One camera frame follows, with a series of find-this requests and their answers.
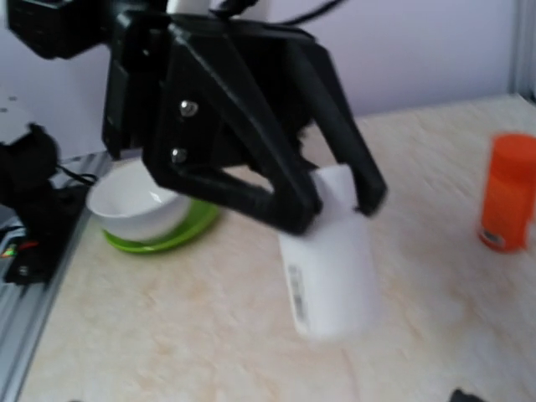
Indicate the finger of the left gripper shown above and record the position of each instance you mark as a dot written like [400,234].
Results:
[317,80]

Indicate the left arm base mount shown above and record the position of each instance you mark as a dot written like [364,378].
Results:
[48,219]

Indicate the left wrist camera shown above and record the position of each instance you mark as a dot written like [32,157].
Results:
[60,29]

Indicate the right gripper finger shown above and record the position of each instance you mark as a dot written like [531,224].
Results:
[458,395]

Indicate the left aluminium corner post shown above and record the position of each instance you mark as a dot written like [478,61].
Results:
[522,66]

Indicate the small white clear bottle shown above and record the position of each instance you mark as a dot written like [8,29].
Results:
[330,274]

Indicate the aluminium front rail frame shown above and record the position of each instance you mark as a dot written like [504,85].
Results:
[25,305]

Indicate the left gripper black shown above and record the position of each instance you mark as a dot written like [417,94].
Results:
[216,110]

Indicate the orange pill bottle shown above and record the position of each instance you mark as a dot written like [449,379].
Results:
[508,205]

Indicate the green plate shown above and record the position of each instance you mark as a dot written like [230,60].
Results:
[200,219]

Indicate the white bowl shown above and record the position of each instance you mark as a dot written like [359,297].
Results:
[129,204]

